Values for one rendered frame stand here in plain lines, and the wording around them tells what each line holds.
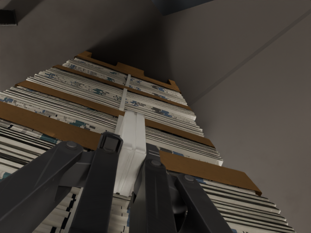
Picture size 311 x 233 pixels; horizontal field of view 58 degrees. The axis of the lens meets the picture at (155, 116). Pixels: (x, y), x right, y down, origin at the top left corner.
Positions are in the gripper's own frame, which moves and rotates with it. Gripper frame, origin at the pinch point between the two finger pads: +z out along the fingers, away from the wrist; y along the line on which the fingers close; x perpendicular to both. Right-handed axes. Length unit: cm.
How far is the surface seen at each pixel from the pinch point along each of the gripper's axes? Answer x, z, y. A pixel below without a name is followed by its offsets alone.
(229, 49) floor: 10, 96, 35
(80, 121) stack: -9.0, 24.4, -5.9
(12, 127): -4.8, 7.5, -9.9
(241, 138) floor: -23, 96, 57
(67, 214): -5.0, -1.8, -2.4
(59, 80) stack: -9.2, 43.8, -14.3
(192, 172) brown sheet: -4.5, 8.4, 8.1
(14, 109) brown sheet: -4.5, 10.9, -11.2
